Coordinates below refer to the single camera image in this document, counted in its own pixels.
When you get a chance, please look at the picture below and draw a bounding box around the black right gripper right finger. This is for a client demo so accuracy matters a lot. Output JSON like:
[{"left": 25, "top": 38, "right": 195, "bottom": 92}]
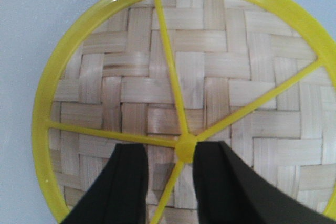
[{"left": 193, "top": 142, "right": 335, "bottom": 223}]

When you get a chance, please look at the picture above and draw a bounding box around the woven bamboo steamer lid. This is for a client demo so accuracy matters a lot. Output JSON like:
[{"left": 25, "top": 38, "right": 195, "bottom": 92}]
[{"left": 32, "top": 0, "right": 335, "bottom": 223}]

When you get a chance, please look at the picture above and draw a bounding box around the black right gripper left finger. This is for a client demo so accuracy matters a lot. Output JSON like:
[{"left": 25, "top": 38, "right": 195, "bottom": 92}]
[{"left": 63, "top": 144, "right": 149, "bottom": 223}]

